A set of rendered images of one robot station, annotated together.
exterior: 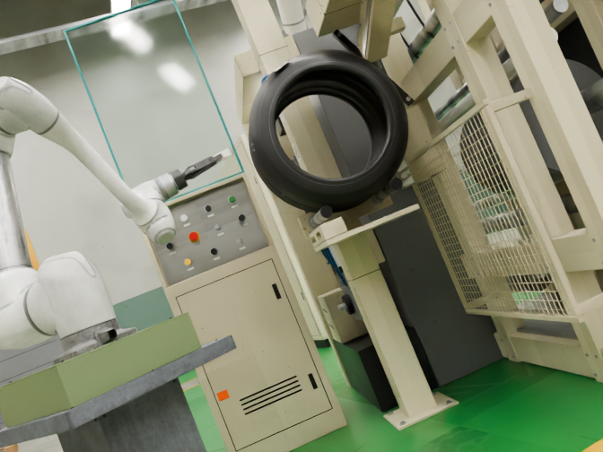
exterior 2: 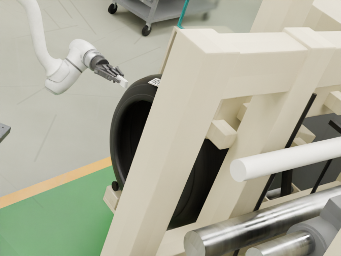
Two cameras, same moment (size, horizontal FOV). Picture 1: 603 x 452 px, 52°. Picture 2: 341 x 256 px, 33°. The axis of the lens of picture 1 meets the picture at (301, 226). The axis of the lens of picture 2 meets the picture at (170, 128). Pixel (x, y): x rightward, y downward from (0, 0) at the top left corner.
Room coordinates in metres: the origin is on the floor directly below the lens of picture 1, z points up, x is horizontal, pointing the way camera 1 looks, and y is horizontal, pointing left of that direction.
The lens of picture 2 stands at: (1.12, -1.67, 2.44)
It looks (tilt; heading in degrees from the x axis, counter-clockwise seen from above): 31 degrees down; 50
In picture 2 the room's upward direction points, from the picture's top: 21 degrees clockwise
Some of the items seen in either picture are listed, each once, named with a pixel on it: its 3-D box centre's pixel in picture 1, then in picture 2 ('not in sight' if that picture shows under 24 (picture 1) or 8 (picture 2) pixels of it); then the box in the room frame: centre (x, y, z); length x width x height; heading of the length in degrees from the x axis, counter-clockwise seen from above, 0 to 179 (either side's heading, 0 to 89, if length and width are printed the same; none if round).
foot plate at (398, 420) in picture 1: (418, 408); not in sight; (2.68, -0.17, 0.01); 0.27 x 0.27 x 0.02; 8
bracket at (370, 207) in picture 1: (345, 210); not in sight; (2.61, -0.20, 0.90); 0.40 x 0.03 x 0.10; 98
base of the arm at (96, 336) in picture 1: (95, 337); not in sight; (1.68, 0.63, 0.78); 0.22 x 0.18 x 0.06; 43
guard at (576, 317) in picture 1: (475, 226); not in sight; (2.25, -0.58, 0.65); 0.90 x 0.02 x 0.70; 8
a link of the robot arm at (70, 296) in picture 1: (71, 292); not in sight; (1.69, 0.65, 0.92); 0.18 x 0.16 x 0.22; 72
